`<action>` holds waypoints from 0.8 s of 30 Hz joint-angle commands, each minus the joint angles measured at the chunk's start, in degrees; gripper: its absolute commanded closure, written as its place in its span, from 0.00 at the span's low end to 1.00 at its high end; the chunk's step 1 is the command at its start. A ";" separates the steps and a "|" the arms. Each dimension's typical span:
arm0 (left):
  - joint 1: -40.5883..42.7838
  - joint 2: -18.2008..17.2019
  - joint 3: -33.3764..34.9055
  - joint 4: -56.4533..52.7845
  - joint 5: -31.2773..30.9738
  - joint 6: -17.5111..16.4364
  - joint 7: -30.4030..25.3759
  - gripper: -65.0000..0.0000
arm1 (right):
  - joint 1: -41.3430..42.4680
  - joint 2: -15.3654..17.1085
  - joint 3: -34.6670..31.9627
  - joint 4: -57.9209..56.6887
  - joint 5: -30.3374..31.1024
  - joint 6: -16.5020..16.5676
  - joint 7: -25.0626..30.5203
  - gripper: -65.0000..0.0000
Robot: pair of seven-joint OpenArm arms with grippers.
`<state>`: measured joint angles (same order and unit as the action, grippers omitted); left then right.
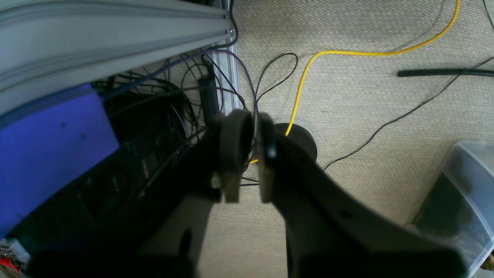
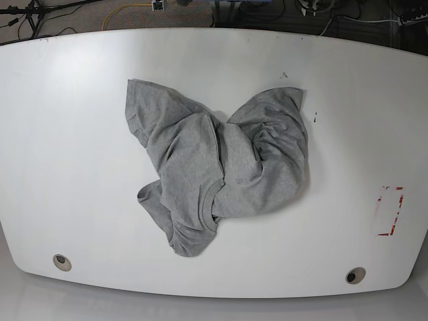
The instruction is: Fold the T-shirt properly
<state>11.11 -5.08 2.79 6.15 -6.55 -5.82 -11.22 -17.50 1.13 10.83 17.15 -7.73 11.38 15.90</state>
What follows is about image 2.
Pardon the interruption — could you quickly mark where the grey T-shirt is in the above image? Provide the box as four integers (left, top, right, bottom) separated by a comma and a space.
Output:
125, 80, 308, 257

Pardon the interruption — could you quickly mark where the red tape rectangle marking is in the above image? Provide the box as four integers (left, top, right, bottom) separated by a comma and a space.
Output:
374, 186, 405, 237

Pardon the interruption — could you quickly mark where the black tripod stand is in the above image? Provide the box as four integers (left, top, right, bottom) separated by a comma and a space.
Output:
1, 0, 100, 41

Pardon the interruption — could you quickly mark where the white power strip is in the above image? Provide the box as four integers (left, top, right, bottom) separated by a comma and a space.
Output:
399, 7, 427, 27

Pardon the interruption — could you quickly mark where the yellow cable on floor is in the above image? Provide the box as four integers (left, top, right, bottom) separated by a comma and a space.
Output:
102, 2, 154, 31

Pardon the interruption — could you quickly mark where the right table cable grommet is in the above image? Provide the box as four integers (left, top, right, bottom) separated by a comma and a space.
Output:
346, 267, 366, 285

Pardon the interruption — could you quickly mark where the table cable grommet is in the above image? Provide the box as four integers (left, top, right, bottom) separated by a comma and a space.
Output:
346, 267, 366, 285
53, 254, 72, 272

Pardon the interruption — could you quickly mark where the left table cable grommet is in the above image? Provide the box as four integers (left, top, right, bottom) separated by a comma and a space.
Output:
53, 254, 72, 272

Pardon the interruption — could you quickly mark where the white cable on floor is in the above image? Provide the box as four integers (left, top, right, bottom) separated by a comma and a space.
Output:
319, 16, 402, 37

